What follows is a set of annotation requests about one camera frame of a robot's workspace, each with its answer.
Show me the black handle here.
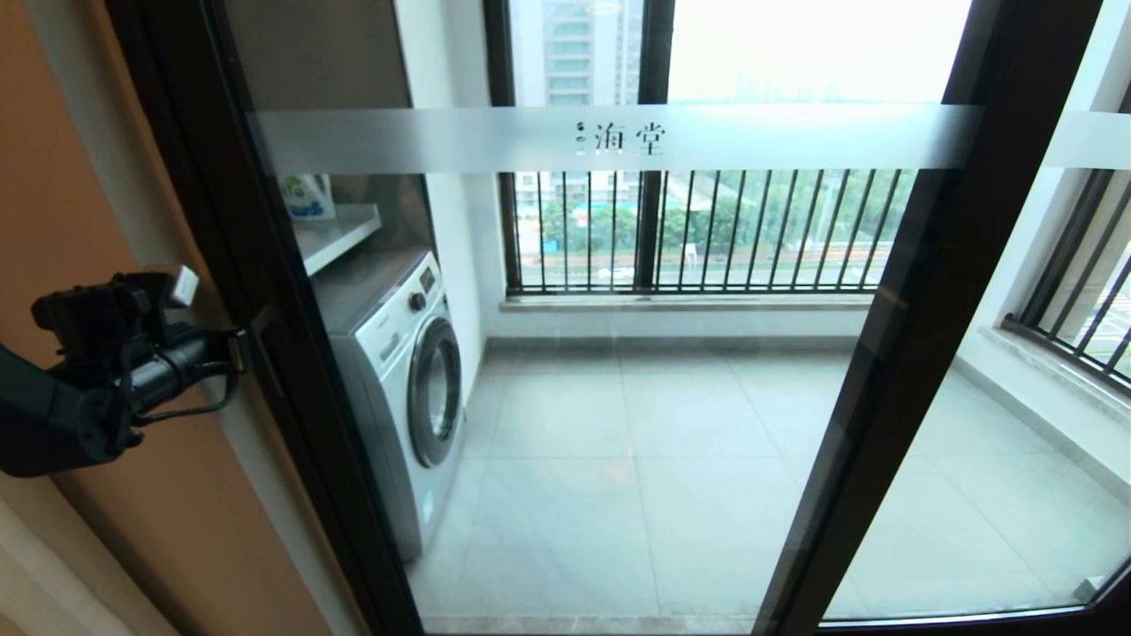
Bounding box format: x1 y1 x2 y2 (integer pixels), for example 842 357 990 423
247 305 282 381

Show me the glass door with printed characters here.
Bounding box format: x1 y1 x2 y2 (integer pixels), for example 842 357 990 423
141 0 1110 636

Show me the white stone shelf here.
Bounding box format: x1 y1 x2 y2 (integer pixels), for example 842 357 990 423
293 205 383 278

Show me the white detergent bottle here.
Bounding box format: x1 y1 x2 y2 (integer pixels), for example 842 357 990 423
278 174 337 222

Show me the silver front-load washing machine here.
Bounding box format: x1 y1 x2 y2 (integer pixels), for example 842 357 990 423
311 250 467 564

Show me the long grey stone window sill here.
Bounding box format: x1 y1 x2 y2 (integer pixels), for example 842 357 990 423
499 291 874 315

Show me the black long window railing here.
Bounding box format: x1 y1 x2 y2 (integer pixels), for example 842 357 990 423
511 168 915 294

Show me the short grey stone window sill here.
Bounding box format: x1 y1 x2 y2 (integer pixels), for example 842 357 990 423
979 322 1131 416

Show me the black short window railing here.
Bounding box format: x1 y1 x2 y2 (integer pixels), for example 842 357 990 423
1012 168 1131 390

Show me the black sliding door frame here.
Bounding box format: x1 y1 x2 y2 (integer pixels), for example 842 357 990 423
826 0 1131 636

